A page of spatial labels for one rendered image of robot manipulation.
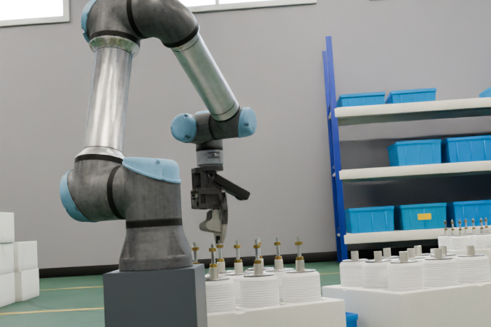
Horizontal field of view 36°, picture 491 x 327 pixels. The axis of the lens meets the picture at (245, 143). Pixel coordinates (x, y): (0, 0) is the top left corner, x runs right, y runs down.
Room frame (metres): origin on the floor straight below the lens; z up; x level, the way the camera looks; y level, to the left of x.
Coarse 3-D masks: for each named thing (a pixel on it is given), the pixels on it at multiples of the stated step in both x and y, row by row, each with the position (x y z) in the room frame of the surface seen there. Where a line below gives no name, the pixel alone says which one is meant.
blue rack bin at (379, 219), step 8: (352, 208) 6.37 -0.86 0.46; (360, 208) 6.36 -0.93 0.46; (368, 208) 6.36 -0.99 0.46; (376, 208) 6.36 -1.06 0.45; (384, 208) 6.35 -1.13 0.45; (392, 208) 6.35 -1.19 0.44; (352, 216) 6.37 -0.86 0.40; (360, 216) 6.37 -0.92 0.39; (368, 216) 6.37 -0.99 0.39; (376, 216) 6.36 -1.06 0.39; (384, 216) 6.36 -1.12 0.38; (392, 216) 6.36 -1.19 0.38; (352, 224) 6.37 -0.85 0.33; (360, 224) 6.37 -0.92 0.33; (368, 224) 6.37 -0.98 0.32; (376, 224) 6.37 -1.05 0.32; (384, 224) 6.36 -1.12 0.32; (392, 224) 6.36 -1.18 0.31; (352, 232) 6.38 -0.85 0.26; (360, 232) 6.38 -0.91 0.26; (368, 232) 6.38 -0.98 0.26
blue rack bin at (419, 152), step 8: (392, 144) 6.54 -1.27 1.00; (400, 144) 6.35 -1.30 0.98; (408, 144) 6.35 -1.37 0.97; (416, 144) 6.35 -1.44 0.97; (424, 144) 6.35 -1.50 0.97; (432, 144) 6.35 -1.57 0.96; (440, 144) 6.35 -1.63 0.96; (392, 152) 6.60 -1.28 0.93; (400, 152) 6.36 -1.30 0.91; (408, 152) 6.35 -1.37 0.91; (416, 152) 6.35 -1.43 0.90; (424, 152) 6.35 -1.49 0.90; (432, 152) 6.35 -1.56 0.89; (440, 152) 6.35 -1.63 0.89; (392, 160) 6.65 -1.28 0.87; (400, 160) 6.36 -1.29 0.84; (408, 160) 6.36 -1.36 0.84; (416, 160) 6.36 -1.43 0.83; (424, 160) 6.35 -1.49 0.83; (432, 160) 6.35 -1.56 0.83; (440, 160) 6.35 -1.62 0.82
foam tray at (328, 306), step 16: (240, 304) 1.93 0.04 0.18; (288, 304) 1.86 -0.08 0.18; (304, 304) 1.86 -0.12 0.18; (320, 304) 1.88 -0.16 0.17; (336, 304) 1.90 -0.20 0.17; (208, 320) 1.75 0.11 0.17; (224, 320) 1.77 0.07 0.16; (240, 320) 1.79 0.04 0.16; (256, 320) 1.80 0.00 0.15; (272, 320) 1.82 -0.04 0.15; (288, 320) 1.84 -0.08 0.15; (304, 320) 1.86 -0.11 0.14; (320, 320) 1.87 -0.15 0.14; (336, 320) 1.89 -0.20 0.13
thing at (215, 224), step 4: (212, 212) 2.08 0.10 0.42; (216, 212) 2.08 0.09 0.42; (220, 212) 2.08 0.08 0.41; (212, 216) 2.07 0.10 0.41; (216, 216) 2.07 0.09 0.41; (220, 216) 2.08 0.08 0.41; (212, 220) 2.07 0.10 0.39; (216, 220) 2.07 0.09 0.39; (220, 220) 2.07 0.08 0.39; (208, 224) 2.06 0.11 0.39; (212, 224) 2.07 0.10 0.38; (216, 224) 2.07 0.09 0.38; (220, 224) 2.07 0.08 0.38; (224, 224) 2.07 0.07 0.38; (208, 228) 2.06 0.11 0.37; (212, 228) 2.07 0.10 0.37; (216, 228) 2.07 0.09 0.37; (220, 228) 2.07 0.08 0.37; (224, 228) 2.07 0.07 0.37; (220, 232) 2.07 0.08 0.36; (224, 232) 2.07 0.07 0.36; (220, 236) 2.09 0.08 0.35; (224, 236) 2.08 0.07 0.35; (220, 240) 2.09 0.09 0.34
